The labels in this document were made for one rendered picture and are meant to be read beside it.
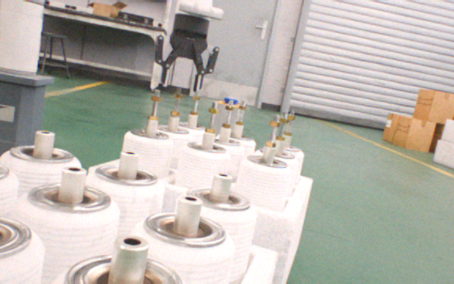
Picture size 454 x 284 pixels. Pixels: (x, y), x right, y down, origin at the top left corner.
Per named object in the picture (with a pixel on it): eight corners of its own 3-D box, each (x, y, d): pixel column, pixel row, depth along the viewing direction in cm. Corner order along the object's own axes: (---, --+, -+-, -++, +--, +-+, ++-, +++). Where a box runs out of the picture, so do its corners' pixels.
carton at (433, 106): (451, 125, 430) (459, 95, 425) (428, 121, 426) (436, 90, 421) (433, 121, 459) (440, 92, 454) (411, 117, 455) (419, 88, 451)
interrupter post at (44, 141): (27, 157, 55) (31, 131, 55) (40, 154, 58) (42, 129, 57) (44, 161, 55) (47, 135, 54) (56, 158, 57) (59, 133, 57)
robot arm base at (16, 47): (-14, 69, 103) (-6, -6, 100) (3, 69, 112) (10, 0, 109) (28, 76, 104) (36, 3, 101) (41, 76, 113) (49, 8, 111)
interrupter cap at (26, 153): (-6, 155, 53) (-5, 149, 53) (35, 147, 61) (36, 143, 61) (49, 169, 52) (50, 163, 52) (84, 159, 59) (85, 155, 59)
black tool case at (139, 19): (116, 21, 547) (118, 12, 546) (150, 28, 558) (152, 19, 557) (117, 19, 515) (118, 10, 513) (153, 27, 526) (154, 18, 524)
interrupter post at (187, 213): (167, 233, 39) (173, 199, 39) (176, 226, 42) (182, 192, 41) (192, 241, 39) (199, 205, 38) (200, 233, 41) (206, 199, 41)
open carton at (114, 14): (96, 18, 559) (98, -1, 555) (125, 23, 555) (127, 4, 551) (85, 14, 529) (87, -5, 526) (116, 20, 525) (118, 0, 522)
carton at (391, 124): (407, 143, 490) (413, 117, 486) (417, 147, 467) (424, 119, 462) (381, 139, 487) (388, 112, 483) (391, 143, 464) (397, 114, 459)
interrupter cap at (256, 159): (267, 170, 76) (268, 166, 76) (238, 158, 81) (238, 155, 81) (295, 169, 81) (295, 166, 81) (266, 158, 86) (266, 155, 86)
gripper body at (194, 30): (206, 19, 99) (199, 61, 100) (169, 10, 96) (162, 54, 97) (217, 17, 92) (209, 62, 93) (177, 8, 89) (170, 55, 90)
